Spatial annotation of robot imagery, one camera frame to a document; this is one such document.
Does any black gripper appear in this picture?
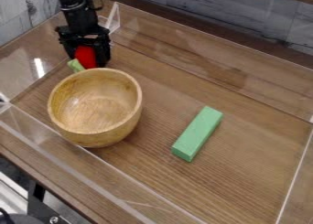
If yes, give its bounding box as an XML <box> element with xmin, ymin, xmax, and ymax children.
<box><xmin>54</xmin><ymin>7</ymin><xmax>111</xmax><ymax>67</ymax></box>

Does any red plush fruit green leaf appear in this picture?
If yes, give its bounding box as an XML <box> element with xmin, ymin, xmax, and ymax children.
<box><xmin>66</xmin><ymin>46</ymin><xmax>96</xmax><ymax>72</ymax></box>

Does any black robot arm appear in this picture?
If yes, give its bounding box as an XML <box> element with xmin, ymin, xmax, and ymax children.
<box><xmin>54</xmin><ymin>0</ymin><xmax>111</xmax><ymax>69</ymax></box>

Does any wooden bowl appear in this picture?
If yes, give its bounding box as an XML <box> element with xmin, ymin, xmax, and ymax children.
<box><xmin>48</xmin><ymin>68</ymin><xmax>143</xmax><ymax>148</ymax></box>

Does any green rectangular block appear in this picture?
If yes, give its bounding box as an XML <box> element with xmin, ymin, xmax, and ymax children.
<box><xmin>171</xmin><ymin>106</ymin><xmax>222</xmax><ymax>162</ymax></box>

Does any black metal table leg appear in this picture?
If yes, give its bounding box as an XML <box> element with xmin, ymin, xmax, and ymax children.
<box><xmin>28</xmin><ymin>180</ymin><xmax>45</xmax><ymax>202</ymax></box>

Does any clear acrylic corner bracket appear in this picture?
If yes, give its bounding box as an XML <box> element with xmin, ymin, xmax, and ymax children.
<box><xmin>97</xmin><ymin>3</ymin><xmax>120</xmax><ymax>34</ymax></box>

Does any clear acrylic tray wall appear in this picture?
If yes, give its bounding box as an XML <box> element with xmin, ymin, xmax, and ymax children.
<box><xmin>0</xmin><ymin>93</ymin><xmax>313</xmax><ymax>224</ymax></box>

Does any black cable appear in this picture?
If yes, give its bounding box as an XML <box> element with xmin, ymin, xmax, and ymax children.
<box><xmin>0</xmin><ymin>208</ymin><xmax>13</xmax><ymax>224</ymax></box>

